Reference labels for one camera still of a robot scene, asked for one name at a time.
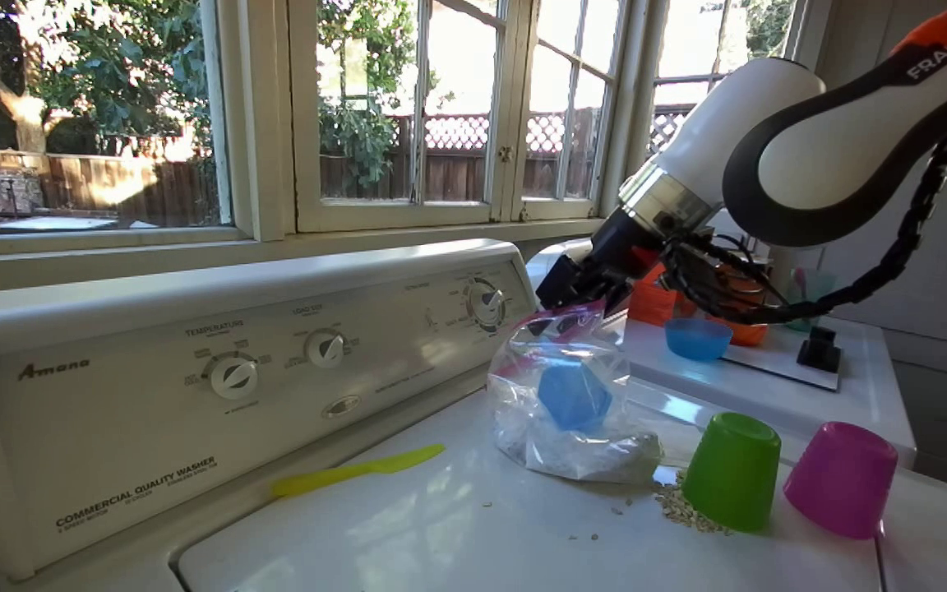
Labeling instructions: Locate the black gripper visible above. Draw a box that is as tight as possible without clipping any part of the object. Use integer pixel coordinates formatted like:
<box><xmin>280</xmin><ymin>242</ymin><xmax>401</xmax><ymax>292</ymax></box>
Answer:
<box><xmin>532</xmin><ymin>208</ymin><xmax>669</xmax><ymax>323</ymax></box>

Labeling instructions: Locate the blue measuring cup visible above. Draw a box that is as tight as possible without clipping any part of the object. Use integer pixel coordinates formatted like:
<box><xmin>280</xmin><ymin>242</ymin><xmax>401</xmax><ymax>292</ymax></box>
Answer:
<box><xmin>532</xmin><ymin>356</ymin><xmax>614</xmax><ymax>436</ymax></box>

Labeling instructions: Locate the clear plastic zip bag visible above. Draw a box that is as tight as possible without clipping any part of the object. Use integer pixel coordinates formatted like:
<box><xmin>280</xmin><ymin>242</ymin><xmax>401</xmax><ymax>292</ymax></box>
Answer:
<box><xmin>486</xmin><ymin>304</ymin><xmax>669</xmax><ymax>486</ymax></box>

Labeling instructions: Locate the orange plastic cup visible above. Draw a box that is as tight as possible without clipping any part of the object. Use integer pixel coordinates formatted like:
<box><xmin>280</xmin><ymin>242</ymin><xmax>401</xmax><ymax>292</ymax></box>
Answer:
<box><xmin>628</xmin><ymin>265</ymin><xmax>685</xmax><ymax>329</ymax></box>

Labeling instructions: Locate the teal translucent cup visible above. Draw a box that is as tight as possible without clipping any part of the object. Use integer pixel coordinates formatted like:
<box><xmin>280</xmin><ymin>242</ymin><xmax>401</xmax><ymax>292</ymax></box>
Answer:
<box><xmin>784</xmin><ymin>259</ymin><xmax>843</xmax><ymax>329</ymax></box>

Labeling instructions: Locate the green plastic cup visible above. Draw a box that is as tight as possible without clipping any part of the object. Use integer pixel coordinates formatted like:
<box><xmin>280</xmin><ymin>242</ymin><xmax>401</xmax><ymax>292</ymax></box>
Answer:
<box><xmin>679</xmin><ymin>411</ymin><xmax>785</xmax><ymax>536</ymax></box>

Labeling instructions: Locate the pink plastic cup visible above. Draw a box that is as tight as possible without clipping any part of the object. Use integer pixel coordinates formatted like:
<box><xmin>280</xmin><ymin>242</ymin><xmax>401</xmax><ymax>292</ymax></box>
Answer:
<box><xmin>784</xmin><ymin>422</ymin><xmax>900</xmax><ymax>543</ymax></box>

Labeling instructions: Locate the white washer control knob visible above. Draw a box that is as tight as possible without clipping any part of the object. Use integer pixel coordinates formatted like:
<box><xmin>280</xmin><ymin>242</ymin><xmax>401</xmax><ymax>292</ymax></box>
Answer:
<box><xmin>203</xmin><ymin>352</ymin><xmax>263</xmax><ymax>406</ymax></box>
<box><xmin>304</xmin><ymin>329</ymin><xmax>349</xmax><ymax>372</ymax></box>
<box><xmin>463</xmin><ymin>280</ymin><xmax>509</xmax><ymax>333</ymax></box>

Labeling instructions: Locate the light blue plastic bowl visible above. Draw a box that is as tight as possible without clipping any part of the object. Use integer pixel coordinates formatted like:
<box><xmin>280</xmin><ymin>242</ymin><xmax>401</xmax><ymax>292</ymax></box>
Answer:
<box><xmin>664</xmin><ymin>310</ymin><xmax>736</xmax><ymax>365</ymax></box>

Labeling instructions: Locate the white flat board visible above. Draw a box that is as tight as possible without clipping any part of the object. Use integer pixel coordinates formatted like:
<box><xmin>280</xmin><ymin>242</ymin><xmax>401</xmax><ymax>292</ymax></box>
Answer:
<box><xmin>720</xmin><ymin>326</ymin><xmax>849</xmax><ymax>395</ymax></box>

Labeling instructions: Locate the spilled grain pile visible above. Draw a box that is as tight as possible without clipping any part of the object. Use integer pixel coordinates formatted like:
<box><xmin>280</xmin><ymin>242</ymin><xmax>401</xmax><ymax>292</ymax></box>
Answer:
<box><xmin>652</xmin><ymin>482</ymin><xmax>729</xmax><ymax>536</ymax></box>

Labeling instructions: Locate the yellow-green plastic spoon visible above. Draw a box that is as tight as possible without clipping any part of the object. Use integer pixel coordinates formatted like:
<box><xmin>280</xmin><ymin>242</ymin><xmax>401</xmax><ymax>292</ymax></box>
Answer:
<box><xmin>268</xmin><ymin>442</ymin><xmax>447</xmax><ymax>504</ymax></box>

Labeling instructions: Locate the white Whirlpool laundry machine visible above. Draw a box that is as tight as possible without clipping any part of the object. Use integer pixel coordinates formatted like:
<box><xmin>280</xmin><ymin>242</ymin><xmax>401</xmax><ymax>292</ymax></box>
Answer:
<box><xmin>523</xmin><ymin>232</ymin><xmax>920</xmax><ymax>464</ymax></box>

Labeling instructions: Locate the wooden garden fence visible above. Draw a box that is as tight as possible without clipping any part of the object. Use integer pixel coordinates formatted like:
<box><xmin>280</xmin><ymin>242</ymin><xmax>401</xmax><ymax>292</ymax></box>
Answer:
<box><xmin>0</xmin><ymin>101</ymin><xmax>685</xmax><ymax>226</ymax></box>

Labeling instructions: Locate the white Amana washing machine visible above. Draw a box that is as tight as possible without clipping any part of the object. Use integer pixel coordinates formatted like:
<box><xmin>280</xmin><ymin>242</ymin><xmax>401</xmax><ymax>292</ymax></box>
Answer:
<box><xmin>0</xmin><ymin>237</ymin><xmax>947</xmax><ymax>592</ymax></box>

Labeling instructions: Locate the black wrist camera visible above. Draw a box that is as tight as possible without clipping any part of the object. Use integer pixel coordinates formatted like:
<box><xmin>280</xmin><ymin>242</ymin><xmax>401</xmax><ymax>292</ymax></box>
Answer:
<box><xmin>664</xmin><ymin>226</ymin><xmax>788</xmax><ymax>326</ymax></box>

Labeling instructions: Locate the black camera stand base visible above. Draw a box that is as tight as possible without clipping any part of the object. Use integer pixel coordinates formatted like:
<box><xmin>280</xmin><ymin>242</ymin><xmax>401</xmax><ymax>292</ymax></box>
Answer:
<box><xmin>796</xmin><ymin>323</ymin><xmax>845</xmax><ymax>375</ymax></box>

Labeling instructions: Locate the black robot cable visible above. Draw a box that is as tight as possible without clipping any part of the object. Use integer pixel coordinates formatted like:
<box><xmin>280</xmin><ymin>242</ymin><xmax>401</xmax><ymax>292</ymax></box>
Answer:
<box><xmin>764</xmin><ymin>120</ymin><xmax>947</xmax><ymax>329</ymax></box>

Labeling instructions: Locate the cream wooden window frame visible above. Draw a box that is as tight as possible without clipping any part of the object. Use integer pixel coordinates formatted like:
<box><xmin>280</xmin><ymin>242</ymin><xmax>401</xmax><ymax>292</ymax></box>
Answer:
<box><xmin>0</xmin><ymin>0</ymin><xmax>829</xmax><ymax>296</ymax></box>

